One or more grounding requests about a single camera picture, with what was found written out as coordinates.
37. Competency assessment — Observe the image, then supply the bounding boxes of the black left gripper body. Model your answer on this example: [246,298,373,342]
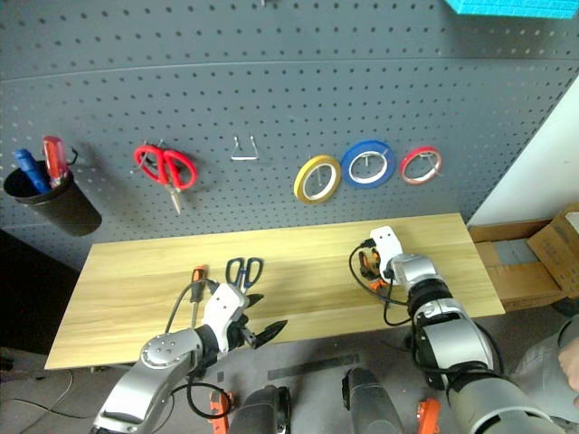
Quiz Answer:
[227,307,260,352]

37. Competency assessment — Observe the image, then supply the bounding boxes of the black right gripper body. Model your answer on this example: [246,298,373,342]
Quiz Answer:
[356,247,384,285]

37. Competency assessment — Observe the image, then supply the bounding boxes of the black floor tape strip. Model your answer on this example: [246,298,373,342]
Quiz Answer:
[267,353,362,382]

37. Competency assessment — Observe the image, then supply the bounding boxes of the blue tape roll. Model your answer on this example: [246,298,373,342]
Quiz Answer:
[339,139,397,189]

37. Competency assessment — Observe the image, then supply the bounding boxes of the red tape roll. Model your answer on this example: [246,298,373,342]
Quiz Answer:
[398,145,443,186]

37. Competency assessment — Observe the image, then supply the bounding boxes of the yellow tape roll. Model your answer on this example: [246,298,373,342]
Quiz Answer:
[292,154,343,205]

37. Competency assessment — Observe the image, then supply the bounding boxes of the grey metal pegboard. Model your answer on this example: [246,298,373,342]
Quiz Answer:
[0,0,579,272]

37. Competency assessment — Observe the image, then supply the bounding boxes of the person's bare hand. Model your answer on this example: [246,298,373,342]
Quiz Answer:
[557,335,579,395]

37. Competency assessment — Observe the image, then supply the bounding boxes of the orange clamp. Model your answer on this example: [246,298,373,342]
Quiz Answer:
[417,397,442,434]
[208,389,234,427]

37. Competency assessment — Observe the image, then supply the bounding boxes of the dark rounded shape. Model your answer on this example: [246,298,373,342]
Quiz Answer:
[340,366,404,434]
[229,384,293,434]

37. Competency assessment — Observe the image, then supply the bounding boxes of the flat brown cardboard box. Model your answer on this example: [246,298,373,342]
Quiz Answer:
[467,218,567,314]

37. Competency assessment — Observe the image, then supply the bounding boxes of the brown cardboard box with print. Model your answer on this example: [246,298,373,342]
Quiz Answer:
[526,203,579,296]

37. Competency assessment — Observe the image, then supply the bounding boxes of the person's grey trouser leg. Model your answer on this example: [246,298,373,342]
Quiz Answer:
[514,315,579,424]

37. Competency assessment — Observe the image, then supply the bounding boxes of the black plastic cup holder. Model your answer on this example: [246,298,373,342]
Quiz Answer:
[3,160,103,238]

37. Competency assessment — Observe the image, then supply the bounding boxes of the teal foam block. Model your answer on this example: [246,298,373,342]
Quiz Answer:
[441,0,579,21]

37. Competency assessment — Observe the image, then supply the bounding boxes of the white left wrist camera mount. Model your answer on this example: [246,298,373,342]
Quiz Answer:
[200,283,251,353]

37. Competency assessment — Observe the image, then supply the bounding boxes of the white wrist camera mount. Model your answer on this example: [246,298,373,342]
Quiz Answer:
[369,225,403,287]
[200,283,251,353]

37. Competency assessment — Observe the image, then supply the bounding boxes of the black blue handled scissors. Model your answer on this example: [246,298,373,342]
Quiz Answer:
[224,256,264,294]

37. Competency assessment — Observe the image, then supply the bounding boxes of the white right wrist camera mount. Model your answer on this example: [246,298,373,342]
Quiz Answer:
[369,225,403,287]

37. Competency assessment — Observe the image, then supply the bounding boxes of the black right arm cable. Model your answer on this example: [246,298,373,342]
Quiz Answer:
[347,241,415,327]

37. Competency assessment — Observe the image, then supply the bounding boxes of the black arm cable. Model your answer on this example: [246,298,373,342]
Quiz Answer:
[347,241,415,327]
[164,278,222,336]

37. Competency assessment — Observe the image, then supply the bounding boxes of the orange black handled screwdriver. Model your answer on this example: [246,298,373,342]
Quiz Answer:
[189,264,210,327]

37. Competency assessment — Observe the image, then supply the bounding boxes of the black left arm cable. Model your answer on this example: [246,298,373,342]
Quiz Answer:
[164,278,222,336]

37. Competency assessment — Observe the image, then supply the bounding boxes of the silver wire pegboard hook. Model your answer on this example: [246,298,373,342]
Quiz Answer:
[230,133,261,162]

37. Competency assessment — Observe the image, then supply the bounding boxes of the red handled scissors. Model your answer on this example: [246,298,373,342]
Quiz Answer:
[133,143,199,214]

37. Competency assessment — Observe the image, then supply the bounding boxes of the white floor cable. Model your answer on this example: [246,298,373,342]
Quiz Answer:
[0,367,92,420]

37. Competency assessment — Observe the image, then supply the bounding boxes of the red handled screwdriver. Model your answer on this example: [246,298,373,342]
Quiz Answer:
[42,135,71,190]

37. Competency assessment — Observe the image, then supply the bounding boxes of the blue handled screwdriver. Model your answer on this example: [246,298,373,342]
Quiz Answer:
[13,148,52,194]

